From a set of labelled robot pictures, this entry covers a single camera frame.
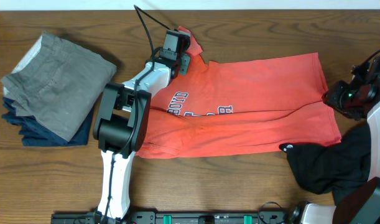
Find folded grey shorts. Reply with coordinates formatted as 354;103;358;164
1;32;117;141

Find folded navy blue garment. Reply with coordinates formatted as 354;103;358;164
1;97;94;147

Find small looped black cable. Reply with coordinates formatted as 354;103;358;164
257;201;285;223

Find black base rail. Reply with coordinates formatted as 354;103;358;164
50;210;300;224

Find black garment with logo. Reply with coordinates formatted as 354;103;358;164
279;123;371;205

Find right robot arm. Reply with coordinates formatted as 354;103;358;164
280;54;380;223

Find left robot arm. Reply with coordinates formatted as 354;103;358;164
93;30;191;223

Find red soccer t-shirt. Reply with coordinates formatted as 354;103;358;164
137;39;341;159

